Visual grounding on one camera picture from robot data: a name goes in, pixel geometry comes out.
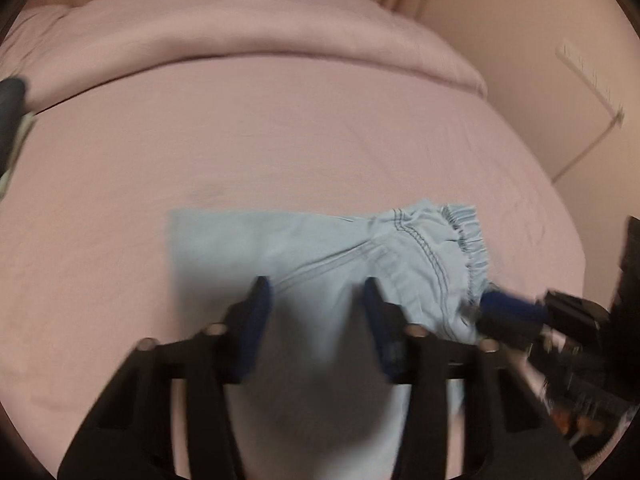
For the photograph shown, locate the light blue denim pants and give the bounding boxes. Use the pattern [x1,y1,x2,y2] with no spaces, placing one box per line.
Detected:
[168,200,489,479]

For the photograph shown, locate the pink bed sheet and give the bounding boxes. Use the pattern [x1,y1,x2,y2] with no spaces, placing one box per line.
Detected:
[1,56,586,471]

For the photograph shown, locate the white power strip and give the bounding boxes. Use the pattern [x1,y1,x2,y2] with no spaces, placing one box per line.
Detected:
[555,39,626,125]

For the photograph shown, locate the dark folded clothes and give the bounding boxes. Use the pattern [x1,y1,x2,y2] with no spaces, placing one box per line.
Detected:
[0,77,27,174]

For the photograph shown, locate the pink rolled duvet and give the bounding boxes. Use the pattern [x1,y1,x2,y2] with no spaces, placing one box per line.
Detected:
[1,0,488,112]

